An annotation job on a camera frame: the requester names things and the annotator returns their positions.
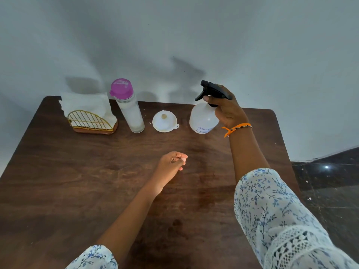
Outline orange beaded bracelet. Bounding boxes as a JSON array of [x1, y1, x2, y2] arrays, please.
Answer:
[[221, 123, 252, 138]]

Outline person's left hand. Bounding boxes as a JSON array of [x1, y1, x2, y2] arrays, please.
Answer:
[[153, 151, 188, 188]]

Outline person's right forearm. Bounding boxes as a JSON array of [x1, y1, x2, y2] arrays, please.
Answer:
[[229, 125, 359, 269]]

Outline brown wooden table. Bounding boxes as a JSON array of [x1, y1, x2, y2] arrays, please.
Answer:
[[0, 96, 302, 269]]

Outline white paper napkins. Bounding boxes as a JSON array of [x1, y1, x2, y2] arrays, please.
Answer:
[[59, 92, 117, 129]]

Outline white plastic funnel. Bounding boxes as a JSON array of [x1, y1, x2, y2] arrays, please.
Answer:
[[152, 110, 180, 133]]

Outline person's left forearm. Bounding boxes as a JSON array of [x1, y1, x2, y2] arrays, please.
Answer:
[[97, 179, 164, 262]]

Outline clear bottle with pink cap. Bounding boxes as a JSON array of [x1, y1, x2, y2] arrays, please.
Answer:
[[109, 78, 145, 134]]

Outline gold wire napkin holder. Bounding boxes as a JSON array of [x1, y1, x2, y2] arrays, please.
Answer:
[[67, 110, 118, 135]]

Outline person's right hand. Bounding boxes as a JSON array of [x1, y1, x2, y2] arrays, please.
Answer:
[[203, 86, 249, 130]]

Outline white spray bottle black trigger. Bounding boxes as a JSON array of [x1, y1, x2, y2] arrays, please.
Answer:
[[189, 80, 233, 134]]

